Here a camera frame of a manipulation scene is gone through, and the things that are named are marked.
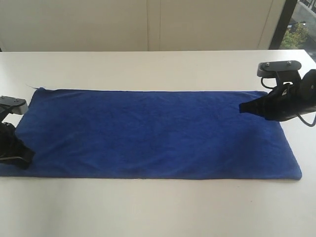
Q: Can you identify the blue cloth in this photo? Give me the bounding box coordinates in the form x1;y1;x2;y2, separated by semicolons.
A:
0;88;302;180

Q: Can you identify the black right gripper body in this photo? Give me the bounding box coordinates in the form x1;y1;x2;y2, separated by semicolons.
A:
265;69;316;121

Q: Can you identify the black window frame post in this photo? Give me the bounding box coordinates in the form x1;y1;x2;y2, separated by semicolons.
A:
269;0;297;50

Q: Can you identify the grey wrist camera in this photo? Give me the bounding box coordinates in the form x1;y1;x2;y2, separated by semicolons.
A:
257;60;302;85
0;96;28;115

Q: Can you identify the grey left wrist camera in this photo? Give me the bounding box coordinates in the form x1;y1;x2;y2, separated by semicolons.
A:
0;96;28;115

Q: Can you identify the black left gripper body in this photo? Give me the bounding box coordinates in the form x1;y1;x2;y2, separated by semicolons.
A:
0;122;23;163

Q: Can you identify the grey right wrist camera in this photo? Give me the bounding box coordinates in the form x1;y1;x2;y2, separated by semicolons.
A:
257;60;302;85

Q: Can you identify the green tree outside window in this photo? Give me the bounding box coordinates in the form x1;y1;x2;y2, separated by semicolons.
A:
280;23;308;49

